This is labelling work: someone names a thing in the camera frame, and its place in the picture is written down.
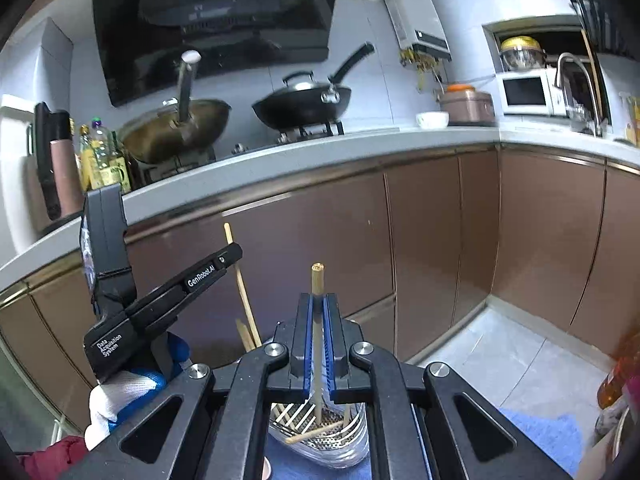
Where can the black wok with lid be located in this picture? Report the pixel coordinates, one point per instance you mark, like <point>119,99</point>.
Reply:
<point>305,102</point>

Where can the wooden chopstick beside spoon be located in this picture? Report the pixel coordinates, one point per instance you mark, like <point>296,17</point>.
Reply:
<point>246,337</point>

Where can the steel pot in niche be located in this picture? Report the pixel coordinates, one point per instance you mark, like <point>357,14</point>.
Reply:
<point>522,53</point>

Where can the brown base cabinets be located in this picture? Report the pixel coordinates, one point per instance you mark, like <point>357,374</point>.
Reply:
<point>515,259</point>

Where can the oil bottles on counter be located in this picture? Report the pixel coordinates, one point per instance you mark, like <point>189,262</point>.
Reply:
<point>99,160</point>

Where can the bronze wok with lid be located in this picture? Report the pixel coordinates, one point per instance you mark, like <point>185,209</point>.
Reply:
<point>180,125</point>

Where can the blue terry towel mat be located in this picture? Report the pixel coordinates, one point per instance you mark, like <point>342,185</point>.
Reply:
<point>560,438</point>

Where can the white microwave oven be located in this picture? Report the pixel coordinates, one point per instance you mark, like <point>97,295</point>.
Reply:
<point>533,92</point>

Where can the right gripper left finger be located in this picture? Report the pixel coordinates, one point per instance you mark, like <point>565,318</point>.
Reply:
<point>244,393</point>

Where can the black range hood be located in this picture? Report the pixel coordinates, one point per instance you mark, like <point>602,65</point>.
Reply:
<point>140,41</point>

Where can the blue white gloved hand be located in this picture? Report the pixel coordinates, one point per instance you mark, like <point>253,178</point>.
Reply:
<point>113,402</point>

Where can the copper rice cooker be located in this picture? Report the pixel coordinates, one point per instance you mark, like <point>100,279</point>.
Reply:
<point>466,106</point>

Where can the gas stove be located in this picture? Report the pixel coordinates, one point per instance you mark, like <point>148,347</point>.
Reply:
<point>143,174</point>

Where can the white water heater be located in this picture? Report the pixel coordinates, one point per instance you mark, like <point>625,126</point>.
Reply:
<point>418,28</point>

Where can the chrome sink faucet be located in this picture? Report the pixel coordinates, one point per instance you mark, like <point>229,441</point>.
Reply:
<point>580,100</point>

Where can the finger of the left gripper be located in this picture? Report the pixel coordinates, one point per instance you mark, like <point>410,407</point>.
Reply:
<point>159,309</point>

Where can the short wooden chopstick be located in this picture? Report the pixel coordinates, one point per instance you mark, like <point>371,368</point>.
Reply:
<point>314,433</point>

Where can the white bowl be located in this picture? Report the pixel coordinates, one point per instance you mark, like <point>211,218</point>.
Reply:
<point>432,120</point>

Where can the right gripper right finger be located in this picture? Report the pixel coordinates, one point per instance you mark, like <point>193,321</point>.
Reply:
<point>393,394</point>

